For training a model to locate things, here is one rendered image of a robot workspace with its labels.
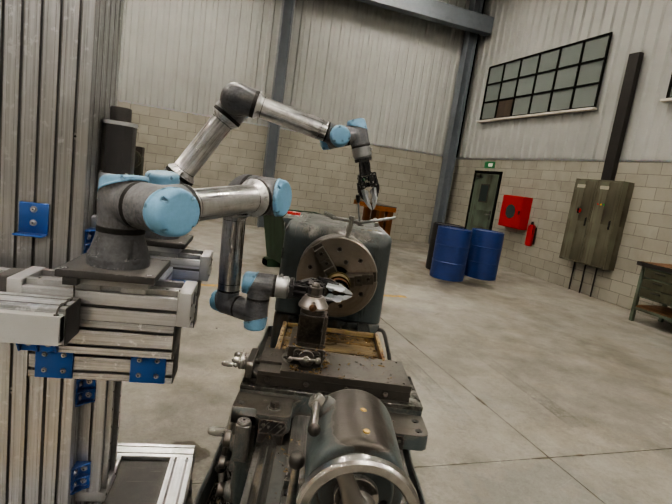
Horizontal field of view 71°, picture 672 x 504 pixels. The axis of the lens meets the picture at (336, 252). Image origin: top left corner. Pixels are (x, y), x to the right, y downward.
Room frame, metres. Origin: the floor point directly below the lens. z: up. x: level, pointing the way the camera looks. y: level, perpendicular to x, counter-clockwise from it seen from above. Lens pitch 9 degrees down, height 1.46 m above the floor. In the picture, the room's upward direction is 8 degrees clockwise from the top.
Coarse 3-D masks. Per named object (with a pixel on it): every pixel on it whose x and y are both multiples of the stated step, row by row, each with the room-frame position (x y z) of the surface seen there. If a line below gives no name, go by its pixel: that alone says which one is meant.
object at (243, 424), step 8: (240, 424) 0.98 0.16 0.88; (248, 424) 0.99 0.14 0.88; (240, 432) 0.98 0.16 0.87; (248, 432) 0.98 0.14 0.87; (240, 440) 0.98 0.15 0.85; (248, 440) 0.98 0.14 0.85; (240, 448) 0.98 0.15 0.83; (248, 448) 1.00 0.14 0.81; (232, 456) 0.98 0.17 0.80; (240, 456) 0.98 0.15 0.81
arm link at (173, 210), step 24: (144, 192) 1.09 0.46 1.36; (168, 192) 1.07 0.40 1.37; (192, 192) 1.15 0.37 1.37; (216, 192) 1.25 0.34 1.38; (240, 192) 1.32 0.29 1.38; (264, 192) 1.40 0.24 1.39; (288, 192) 1.48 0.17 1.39; (144, 216) 1.06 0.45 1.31; (168, 216) 1.07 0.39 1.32; (192, 216) 1.12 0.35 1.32; (216, 216) 1.25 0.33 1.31
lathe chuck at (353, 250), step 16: (320, 240) 1.80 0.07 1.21; (336, 240) 1.77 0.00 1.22; (352, 240) 1.77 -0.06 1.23; (304, 256) 1.76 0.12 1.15; (336, 256) 1.77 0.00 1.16; (352, 256) 1.77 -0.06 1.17; (368, 256) 1.77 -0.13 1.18; (304, 272) 1.76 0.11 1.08; (320, 272) 1.76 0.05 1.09; (352, 272) 1.77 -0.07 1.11; (368, 272) 1.77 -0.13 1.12; (352, 288) 1.77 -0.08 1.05; (368, 288) 1.77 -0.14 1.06; (336, 304) 1.77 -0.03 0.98; (352, 304) 1.77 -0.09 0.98
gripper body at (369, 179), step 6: (360, 162) 1.87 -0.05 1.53; (366, 162) 1.89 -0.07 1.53; (366, 168) 1.89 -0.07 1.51; (360, 174) 1.94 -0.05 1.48; (366, 174) 1.87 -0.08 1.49; (372, 174) 1.87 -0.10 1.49; (360, 180) 1.93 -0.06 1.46; (366, 180) 1.88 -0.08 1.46; (372, 180) 1.87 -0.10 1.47; (360, 186) 1.87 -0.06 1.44; (366, 186) 1.89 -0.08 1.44; (372, 186) 1.94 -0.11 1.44
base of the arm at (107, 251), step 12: (96, 228) 1.15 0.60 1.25; (108, 228) 1.13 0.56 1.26; (96, 240) 1.14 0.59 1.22; (108, 240) 1.12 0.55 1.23; (120, 240) 1.13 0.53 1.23; (132, 240) 1.15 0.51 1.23; (144, 240) 1.19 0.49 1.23; (96, 252) 1.14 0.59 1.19; (108, 252) 1.12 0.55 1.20; (120, 252) 1.12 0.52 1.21; (132, 252) 1.15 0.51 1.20; (144, 252) 1.17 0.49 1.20; (96, 264) 1.11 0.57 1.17; (108, 264) 1.11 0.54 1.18; (120, 264) 1.12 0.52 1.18; (132, 264) 1.13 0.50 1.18; (144, 264) 1.17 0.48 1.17
